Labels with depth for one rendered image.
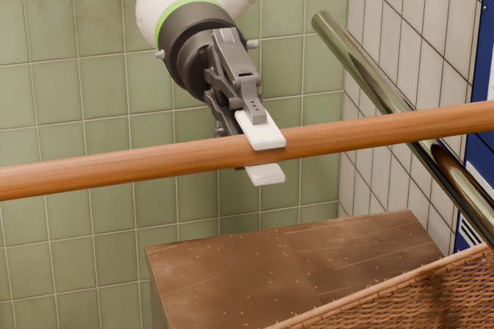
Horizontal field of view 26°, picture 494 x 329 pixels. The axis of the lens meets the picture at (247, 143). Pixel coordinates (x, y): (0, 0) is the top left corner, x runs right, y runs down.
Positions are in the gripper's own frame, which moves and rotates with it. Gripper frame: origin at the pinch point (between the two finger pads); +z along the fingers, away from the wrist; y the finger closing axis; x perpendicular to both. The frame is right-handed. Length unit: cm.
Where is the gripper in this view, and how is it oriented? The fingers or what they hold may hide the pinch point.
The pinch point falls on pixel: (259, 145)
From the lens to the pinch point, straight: 101.0
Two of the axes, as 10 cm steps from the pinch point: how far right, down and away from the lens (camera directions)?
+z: 2.7, 4.7, -8.4
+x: -9.6, 1.3, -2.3
